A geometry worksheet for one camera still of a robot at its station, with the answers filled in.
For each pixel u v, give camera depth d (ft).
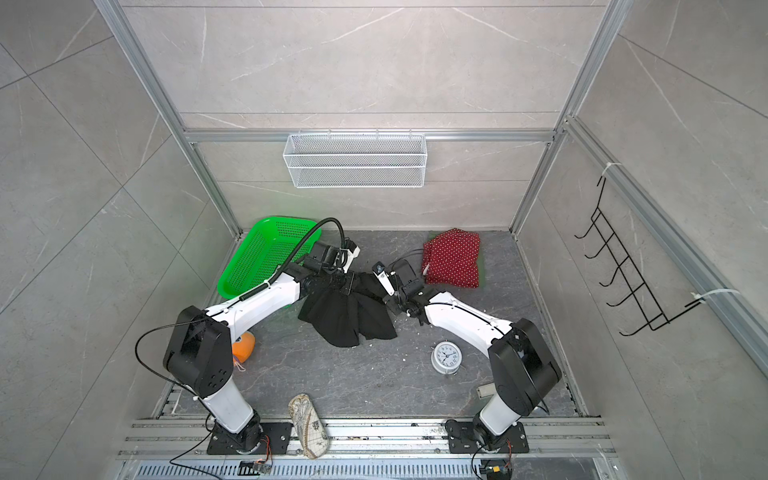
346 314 2.95
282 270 2.02
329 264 2.36
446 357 2.75
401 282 2.18
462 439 2.40
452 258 3.49
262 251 3.63
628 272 2.22
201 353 1.49
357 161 3.31
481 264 3.55
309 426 2.39
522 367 1.49
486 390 2.57
